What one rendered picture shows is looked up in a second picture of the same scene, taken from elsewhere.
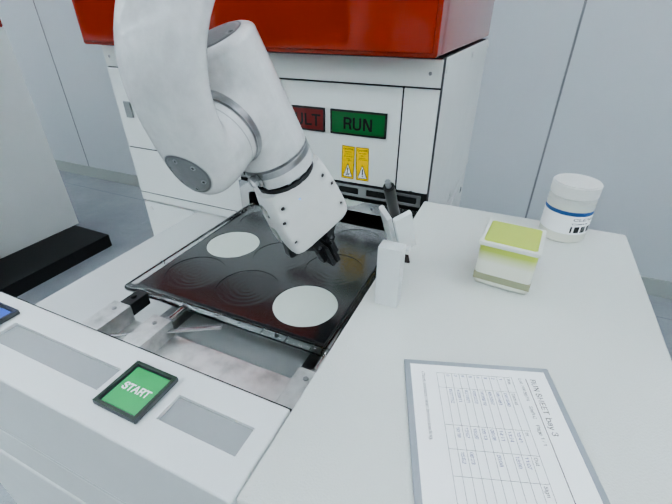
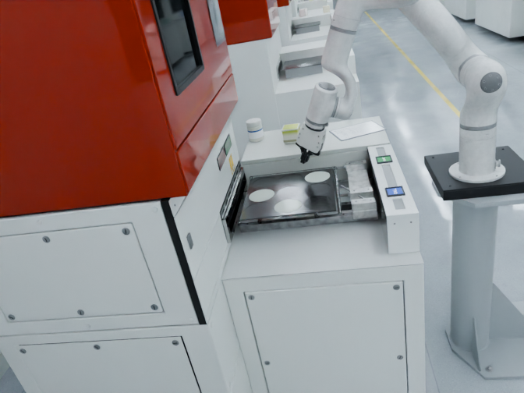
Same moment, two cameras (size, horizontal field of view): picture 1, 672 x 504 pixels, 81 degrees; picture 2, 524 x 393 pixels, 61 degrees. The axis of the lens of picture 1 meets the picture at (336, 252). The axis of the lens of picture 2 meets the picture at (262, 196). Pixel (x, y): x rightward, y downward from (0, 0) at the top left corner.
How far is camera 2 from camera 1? 1.93 m
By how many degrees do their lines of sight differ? 86
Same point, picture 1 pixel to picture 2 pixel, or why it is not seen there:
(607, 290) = not seen: hidden behind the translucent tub
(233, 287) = (320, 191)
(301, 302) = (316, 177)
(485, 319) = not seen: hidden behind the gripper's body
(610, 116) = not seen: hidden behind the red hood
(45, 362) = (391, 175)
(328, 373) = (354, 146)
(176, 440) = (387, 151)
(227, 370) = (354, 181)
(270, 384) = (352, 174)
